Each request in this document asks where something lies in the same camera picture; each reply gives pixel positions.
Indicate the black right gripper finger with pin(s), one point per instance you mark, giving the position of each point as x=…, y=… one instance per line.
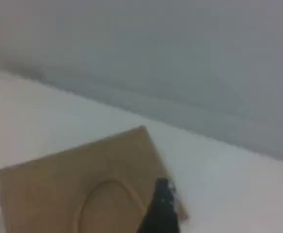
x=162, y=211

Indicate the brown burlap bag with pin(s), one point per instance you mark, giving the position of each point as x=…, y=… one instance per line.
x=54, y=189

